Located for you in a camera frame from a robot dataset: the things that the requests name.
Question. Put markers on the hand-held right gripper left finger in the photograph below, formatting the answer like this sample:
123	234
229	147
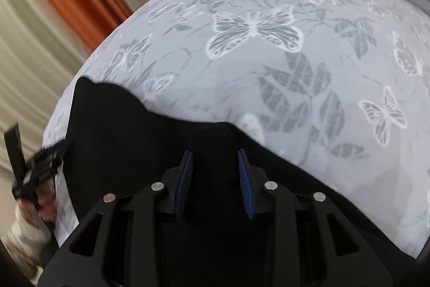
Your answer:
183	184

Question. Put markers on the person's left hand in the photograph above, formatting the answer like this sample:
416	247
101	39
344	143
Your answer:
47	203

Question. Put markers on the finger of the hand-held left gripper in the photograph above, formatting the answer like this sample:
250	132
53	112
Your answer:
15	149
55	148

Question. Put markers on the beige curtain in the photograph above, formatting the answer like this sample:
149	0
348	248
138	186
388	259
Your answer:
33	55

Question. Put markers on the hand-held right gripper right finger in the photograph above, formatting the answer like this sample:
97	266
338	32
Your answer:
247	186

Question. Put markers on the person's left forearm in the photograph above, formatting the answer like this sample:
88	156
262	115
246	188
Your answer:
20	243

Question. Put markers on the butterfly print bed sheet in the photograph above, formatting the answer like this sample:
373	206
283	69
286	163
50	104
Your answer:
235	78

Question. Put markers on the black pants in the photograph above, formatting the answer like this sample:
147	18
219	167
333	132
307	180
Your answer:
161	142

